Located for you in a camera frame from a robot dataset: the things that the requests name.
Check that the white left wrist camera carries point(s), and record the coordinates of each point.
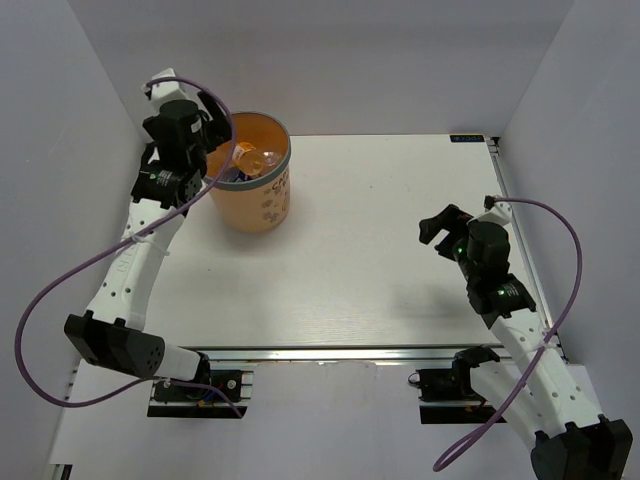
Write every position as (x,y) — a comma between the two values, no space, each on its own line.
(161,93)

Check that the clear bottle with blue label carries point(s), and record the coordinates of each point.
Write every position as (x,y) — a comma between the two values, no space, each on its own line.
(236,175)

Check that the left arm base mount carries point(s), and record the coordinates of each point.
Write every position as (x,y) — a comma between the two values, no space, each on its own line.
(228,395)

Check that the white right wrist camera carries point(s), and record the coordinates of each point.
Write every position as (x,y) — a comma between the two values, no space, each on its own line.
(496,211)

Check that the orange juice bottle with barcode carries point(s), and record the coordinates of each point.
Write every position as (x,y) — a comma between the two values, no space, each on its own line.
(248,159)

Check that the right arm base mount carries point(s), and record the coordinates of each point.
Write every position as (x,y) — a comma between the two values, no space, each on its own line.
(441,377)

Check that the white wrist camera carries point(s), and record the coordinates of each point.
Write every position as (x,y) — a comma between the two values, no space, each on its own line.
(161,93)
(496,211)

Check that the orange cylindrical bin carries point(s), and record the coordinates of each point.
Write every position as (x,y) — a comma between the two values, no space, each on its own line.
(261,204)

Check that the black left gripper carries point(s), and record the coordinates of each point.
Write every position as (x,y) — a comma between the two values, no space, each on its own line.
(217,131)

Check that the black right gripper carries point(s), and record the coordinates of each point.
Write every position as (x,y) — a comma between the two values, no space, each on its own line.
(452,220)

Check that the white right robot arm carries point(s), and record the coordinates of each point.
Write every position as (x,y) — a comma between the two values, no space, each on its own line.
(567,435)

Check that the aluminium table front rail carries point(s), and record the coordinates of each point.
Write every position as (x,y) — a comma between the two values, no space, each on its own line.
(333,354)

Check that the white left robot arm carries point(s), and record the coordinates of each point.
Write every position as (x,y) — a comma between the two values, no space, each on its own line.
(110,334)

